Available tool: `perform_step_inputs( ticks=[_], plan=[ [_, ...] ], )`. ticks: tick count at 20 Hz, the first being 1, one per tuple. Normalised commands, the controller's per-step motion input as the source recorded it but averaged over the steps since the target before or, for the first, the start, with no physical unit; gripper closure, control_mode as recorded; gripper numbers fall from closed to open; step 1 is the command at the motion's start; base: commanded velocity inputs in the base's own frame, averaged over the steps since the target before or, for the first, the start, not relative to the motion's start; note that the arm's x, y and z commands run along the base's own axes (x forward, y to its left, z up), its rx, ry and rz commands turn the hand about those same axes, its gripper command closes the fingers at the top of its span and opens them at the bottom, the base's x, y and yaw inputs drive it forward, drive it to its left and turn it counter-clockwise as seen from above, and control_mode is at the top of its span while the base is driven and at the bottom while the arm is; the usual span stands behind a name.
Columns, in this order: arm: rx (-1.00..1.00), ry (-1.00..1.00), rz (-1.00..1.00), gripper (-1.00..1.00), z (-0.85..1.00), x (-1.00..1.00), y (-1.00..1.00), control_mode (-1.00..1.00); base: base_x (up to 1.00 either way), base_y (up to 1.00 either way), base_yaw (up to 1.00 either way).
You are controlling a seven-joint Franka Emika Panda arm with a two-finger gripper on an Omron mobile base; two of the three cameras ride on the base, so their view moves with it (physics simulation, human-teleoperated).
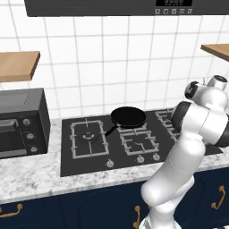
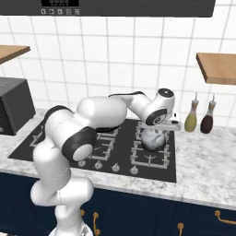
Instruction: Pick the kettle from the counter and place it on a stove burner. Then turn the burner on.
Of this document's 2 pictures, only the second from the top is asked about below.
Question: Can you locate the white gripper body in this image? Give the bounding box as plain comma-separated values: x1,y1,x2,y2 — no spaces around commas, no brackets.
138,120,183,133

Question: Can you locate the white grey kettle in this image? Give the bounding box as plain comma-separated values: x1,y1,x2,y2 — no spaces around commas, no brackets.
141,127,167,152

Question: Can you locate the yellow oil bottle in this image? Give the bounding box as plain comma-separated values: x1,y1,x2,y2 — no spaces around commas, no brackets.
183,91,199,134

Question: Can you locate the dark brown sauce bottle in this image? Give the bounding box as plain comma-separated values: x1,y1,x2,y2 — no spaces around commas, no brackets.
199,93,218,135

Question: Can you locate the black hob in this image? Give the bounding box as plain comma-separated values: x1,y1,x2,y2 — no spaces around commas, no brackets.
7,117,178,184

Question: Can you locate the navy cupboard door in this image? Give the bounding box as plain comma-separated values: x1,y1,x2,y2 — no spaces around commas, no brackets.
91,187,183,236
0,171,92,236

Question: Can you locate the navy drawer front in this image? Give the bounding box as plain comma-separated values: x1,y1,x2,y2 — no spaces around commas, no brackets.
181,201,236,236

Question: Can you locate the black range hood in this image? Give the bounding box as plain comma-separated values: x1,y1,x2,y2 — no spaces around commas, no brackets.
0,0,217,18

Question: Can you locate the dark grey toaster oven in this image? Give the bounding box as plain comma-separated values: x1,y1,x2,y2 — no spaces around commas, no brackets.
0,77,37,136

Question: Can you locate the wooden wall shelf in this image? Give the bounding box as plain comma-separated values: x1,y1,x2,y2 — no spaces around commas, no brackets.
195,52,236,86
0,44,31,65

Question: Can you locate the gold drawer handle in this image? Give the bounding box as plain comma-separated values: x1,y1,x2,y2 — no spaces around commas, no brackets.
214,209,236,226

